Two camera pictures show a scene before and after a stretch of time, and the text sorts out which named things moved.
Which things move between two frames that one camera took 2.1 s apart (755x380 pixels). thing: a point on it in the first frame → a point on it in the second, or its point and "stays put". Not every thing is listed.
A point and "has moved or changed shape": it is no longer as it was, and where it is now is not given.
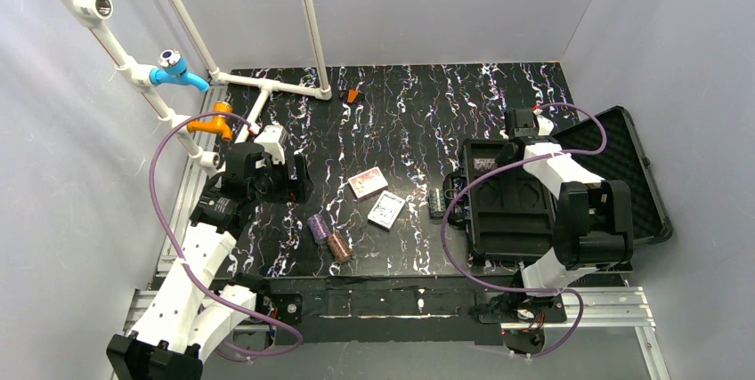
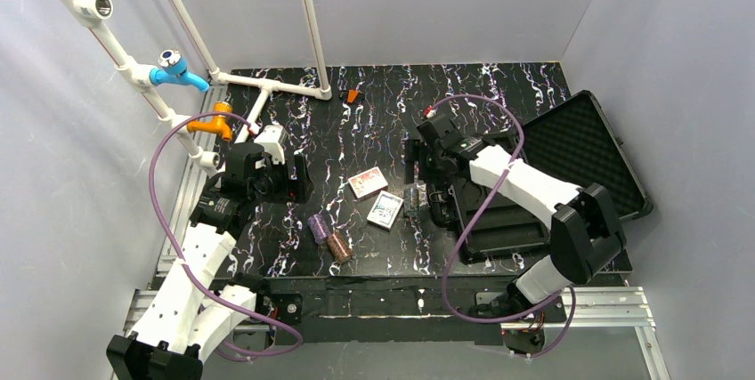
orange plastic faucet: [219, 125] stays put
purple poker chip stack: [318, 228] stays put
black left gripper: [300, 178] stays put
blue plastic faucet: [174, 70] stays put
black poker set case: [509, 211] has moved or changed shape
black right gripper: [489, 149] → [414, 162]
